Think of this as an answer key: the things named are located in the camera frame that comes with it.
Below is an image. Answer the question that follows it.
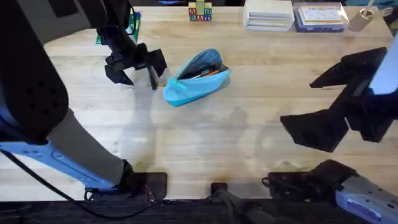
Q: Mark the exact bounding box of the green board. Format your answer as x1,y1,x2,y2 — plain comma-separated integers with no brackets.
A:
95,11,142,46

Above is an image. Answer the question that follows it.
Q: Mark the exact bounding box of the thick black cable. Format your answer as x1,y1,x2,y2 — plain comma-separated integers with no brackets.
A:
210,182,299,224

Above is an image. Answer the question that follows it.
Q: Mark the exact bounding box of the stack of white boxes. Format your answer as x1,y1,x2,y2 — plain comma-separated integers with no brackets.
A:
242,0,295,32

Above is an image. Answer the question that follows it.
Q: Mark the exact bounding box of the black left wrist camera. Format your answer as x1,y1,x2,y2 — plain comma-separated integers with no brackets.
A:
148,48,169,78

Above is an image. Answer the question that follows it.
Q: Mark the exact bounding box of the light blue zip bag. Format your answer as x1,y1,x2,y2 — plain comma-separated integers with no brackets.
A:
162,47,232,108

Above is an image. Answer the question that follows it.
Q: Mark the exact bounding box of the stack of toy letter blocks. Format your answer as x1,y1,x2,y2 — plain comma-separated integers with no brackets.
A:
187,0,213,22

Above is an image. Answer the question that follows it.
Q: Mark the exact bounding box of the black rail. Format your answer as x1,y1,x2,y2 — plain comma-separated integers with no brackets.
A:
0,198,398,224

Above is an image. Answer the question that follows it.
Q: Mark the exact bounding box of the clear plastic box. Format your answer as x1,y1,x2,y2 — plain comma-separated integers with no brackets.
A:
292,1,350,34

